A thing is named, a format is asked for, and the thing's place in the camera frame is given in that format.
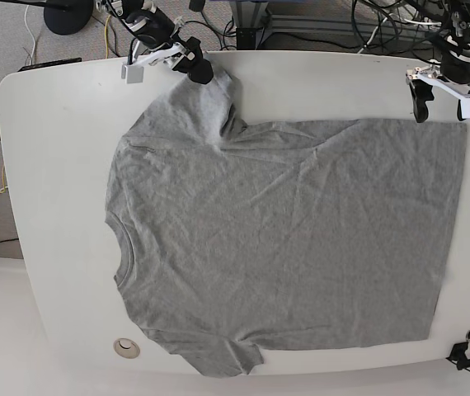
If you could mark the aluminium frame base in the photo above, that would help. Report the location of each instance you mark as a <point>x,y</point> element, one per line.
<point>255,24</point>

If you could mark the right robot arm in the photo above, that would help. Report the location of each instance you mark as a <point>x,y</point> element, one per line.
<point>157,40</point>

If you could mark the table grommet left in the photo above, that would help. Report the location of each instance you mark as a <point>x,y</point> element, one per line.
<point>126,348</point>

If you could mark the black round stand base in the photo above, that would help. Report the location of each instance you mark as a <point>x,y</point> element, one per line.
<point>67,17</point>

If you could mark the grey T-shirt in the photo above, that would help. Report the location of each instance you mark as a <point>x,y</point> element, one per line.
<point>291,236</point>

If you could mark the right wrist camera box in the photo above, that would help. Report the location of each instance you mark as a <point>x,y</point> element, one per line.
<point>132,73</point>

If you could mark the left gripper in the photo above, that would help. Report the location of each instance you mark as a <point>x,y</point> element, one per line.
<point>422,80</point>

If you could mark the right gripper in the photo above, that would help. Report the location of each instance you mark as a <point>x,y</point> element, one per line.
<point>199,70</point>

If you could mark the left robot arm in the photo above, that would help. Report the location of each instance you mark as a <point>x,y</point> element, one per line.
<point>452,72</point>

